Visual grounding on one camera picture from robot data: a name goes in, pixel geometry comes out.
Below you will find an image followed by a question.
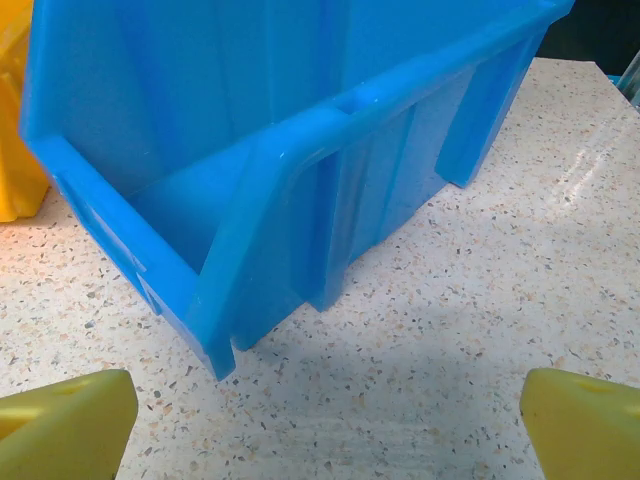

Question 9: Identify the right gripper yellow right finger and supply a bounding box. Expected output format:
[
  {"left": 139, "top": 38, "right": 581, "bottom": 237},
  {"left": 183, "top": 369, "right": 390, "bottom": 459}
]
[{"left": 519, "top": 367, "right": 640, "bottom": 480}]

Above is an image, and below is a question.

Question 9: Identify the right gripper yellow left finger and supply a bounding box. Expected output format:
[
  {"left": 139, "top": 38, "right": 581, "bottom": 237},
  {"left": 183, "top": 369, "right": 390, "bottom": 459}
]
[{"left": 0, "top": 368, "right": 140, "bottom": 480}]

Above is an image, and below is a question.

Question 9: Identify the yellow plastic storage bin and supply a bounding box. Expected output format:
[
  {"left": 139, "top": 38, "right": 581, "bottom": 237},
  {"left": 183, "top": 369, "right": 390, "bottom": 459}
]
[{"left": 0, "top": 0, "right": 51, "bottom": 224}]

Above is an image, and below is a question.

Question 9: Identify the blue plastic storage bin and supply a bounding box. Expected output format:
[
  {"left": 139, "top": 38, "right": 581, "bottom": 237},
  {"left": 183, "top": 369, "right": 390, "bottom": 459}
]
[{"left": 18, "top": 0, "right": 576, "bottom": 382}]

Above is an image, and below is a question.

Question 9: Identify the aluminium frame post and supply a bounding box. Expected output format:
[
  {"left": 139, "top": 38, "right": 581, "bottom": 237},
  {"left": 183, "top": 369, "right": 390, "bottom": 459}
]
[{"left": 607, "top": 44, "right": 640, "bottom": 109}]

